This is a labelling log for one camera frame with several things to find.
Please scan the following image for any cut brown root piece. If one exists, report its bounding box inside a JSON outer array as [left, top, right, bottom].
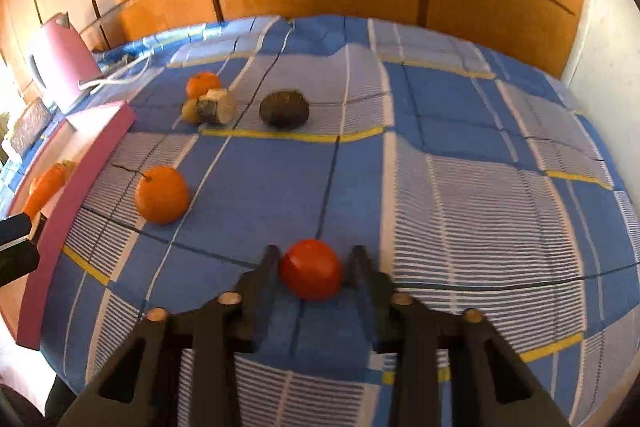
[[196, 89, 236, 126]]

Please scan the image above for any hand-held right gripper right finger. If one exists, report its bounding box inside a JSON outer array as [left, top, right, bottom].
[[346, 245, 572, 427]]

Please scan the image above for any blue checked bedsheet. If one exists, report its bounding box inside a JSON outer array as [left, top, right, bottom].
[[39, 14, 640, 427]]

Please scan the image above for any pink tray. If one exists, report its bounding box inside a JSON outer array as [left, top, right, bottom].
[[0, 101, 137, 351]]

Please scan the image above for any large orange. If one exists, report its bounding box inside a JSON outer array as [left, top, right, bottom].
[[134, 165, 190, 226]]

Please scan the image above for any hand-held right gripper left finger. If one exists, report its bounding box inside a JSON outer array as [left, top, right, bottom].
[[59, 245, 281, 427]]

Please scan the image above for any small orange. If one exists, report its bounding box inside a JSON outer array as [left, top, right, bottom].
[[186, 72, 222, 100]]

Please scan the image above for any orange carrot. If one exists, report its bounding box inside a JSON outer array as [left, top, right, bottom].
[[22, 161, 76, 220]]

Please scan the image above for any white power cable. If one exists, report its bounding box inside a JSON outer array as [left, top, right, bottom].
[[77, 52, 153, 94]]

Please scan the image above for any pink electric kettle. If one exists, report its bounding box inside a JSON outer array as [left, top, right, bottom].
[[26, 12, 104, 112]]

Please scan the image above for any dark avocado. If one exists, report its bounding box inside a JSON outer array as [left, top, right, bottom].
[[259, 90, 311, 129]]

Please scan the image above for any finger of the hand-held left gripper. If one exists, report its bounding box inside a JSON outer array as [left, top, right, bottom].
[[0, 212, 48, 288]]

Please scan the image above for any red tomato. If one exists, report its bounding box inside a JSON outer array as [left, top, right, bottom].
[[279, 239, 344, 301]]

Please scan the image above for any brown textured box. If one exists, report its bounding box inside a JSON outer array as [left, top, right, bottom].
[[10, 99, 51, 155]]

